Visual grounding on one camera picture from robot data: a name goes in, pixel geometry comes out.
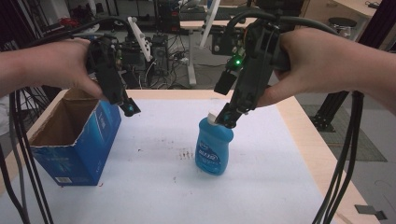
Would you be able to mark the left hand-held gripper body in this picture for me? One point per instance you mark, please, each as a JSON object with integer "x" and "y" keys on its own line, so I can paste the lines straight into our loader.
{"x": 107, "y": 73}

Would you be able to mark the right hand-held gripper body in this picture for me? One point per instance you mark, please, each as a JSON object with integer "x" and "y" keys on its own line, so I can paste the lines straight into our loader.
{"x": 253, "y": 71}

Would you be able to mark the blue bottle with white cap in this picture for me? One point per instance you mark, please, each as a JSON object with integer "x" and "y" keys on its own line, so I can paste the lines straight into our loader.
{"x": 213, "y": 146}

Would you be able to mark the person's left hand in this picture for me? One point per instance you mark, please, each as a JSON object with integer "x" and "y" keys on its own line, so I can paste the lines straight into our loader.
{"x": 62, "y": 63}

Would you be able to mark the person's right hand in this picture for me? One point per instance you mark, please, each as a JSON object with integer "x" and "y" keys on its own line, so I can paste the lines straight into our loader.
{"x": 306, "y": 62}

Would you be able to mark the black computer tower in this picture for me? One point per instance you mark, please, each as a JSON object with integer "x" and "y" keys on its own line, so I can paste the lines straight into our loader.
{"x": 159, "y": 53}

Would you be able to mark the blue cardboard box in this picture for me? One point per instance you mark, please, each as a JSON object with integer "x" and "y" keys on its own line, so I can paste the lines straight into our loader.
{"x": 77, "y": 146}

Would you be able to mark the white desk leg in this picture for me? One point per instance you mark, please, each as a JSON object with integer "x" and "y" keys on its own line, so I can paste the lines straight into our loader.
{"x": 191, "y": 59}

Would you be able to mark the black metal stand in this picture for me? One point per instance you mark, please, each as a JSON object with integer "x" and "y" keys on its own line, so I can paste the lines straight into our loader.
{"x": 330, "y": 109}

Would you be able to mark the white foam mat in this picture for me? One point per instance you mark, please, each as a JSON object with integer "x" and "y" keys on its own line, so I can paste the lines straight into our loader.
{"x": 155, "y": 193}

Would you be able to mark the round black stool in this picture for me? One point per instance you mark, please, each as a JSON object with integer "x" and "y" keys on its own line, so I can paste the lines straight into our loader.
{"x": 342, "y": 23}

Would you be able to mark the light wooden desk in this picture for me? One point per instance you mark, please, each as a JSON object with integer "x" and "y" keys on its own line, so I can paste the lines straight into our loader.
{"x": 345, "y": 7}

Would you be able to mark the dark floor mat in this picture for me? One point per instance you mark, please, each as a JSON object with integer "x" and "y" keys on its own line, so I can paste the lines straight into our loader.
{"x": 358, "y": 146}

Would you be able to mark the small black floor plate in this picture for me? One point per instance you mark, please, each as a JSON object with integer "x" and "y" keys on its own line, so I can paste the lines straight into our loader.
{"x": 370, "y": 211}

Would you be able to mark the white angled bracket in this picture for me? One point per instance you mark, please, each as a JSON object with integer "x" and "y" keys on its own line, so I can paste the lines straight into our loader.
{"x": 140, "y": 39}

